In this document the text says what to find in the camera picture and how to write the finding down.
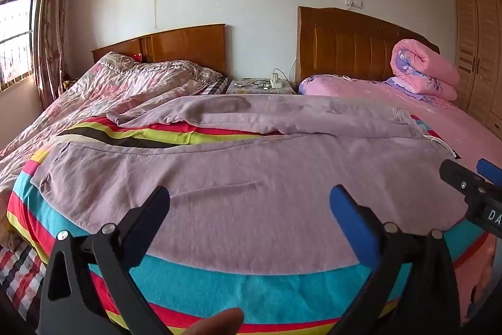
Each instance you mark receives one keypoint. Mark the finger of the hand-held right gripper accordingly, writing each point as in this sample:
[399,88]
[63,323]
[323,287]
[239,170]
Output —
[461,178]
[491,172]

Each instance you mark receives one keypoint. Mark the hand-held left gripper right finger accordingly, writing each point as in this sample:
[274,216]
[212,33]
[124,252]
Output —
[347,217]

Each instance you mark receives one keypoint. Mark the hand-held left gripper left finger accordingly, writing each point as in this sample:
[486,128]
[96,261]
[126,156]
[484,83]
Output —
[153,207]

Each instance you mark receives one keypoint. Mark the mauve knit sweater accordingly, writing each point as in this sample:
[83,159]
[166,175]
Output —
[235,170]

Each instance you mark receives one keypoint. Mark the person's left hand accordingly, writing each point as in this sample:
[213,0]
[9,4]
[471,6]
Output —
[219,323]

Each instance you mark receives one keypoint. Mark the pink bed sheet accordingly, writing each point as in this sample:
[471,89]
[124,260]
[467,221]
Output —
[462,131]

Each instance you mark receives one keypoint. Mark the rolled pink quilt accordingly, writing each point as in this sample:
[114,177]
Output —
[427,68]

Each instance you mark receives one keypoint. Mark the colourful striped blanket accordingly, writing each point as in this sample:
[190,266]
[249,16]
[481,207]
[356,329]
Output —
[235,292]

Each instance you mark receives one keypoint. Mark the light wooden wardrobe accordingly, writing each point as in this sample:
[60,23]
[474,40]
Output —
[480,52]

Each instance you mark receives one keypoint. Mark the pink floral quilt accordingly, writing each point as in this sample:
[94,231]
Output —
[117,91]

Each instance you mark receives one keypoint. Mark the yellow cloth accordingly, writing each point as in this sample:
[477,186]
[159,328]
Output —
[6,229]

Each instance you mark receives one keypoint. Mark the plaid bed sheet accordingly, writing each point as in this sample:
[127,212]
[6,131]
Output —
[19,276]

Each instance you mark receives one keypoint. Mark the small red ornament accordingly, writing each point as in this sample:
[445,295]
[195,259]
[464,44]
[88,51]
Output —
[137,57]

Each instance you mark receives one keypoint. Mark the white power strip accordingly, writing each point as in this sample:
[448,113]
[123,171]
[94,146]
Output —
[276,82]

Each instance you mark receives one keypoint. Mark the nightstand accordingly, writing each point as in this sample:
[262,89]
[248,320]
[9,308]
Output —
[251,88]

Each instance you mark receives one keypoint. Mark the plain wooden headboard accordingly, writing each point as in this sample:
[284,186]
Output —
[184,44]

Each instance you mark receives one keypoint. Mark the ribbed wooden headboard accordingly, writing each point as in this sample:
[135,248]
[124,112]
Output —
[345,44]

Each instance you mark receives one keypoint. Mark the reddish patterned curtain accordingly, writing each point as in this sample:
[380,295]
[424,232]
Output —
[55,25]

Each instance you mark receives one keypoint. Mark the barred window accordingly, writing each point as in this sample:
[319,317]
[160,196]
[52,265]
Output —
[17,25]

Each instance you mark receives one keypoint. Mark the white wall switch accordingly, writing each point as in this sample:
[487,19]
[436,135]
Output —
[354,2]

